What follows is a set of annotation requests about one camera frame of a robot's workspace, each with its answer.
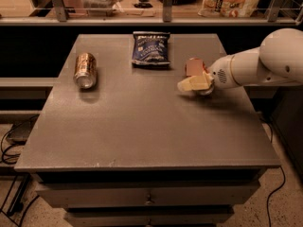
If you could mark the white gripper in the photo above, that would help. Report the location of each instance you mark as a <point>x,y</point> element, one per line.
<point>221,73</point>

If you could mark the red coke can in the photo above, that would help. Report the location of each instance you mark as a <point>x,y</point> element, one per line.
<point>203,81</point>

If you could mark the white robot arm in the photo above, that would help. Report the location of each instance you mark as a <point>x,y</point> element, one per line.
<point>278,61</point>

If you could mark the orange soda can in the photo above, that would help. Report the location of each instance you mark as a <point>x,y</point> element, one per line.
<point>85,74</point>

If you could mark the blue chip bag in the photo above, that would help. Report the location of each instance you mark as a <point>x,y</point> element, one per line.
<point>151,48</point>

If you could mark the colourful snack bag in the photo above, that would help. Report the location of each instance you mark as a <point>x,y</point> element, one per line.
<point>228,8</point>

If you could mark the grey drawer cabinet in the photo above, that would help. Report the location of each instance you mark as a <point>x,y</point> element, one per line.
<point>136,128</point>

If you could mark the clear plastic container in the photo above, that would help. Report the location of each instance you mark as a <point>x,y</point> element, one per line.
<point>99,7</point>

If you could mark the upper grey drawer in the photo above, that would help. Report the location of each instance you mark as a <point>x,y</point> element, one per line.
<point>96,195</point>

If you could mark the grey drawer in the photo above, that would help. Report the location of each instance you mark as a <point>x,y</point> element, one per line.
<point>149,217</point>
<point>96,195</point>

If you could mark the lower grey drawer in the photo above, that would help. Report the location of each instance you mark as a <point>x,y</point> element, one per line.
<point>149,217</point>

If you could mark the black power adapter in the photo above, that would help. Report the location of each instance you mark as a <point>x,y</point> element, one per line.
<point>19,133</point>

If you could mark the metal shelf rail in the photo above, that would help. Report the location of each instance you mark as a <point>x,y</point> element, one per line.
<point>136,13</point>

